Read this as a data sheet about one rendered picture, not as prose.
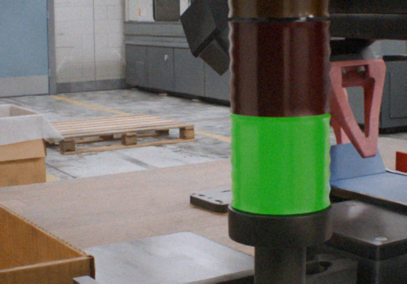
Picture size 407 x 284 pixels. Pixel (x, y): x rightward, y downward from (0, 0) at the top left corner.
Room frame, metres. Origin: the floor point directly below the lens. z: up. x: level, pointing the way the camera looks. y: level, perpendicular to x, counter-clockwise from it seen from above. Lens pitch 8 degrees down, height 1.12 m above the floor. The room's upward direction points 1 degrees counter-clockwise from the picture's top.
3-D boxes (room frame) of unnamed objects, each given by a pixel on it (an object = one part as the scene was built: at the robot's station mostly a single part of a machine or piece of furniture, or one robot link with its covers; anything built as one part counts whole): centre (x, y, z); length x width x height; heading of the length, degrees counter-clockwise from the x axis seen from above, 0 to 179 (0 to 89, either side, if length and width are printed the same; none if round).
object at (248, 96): (0.32, -0.03, 1.10); 0.04 x 0.04 x 0.03
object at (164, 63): (9.93, -0.64, 0.49); 5.51 x 1.02 x 0.97; 29
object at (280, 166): (0.32, -0.03, 1.07); 0.04 x 0.04 x 0.03
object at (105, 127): (7.34, 0.85, 0.07); 1.20 x 1.00 x 0.14; 121
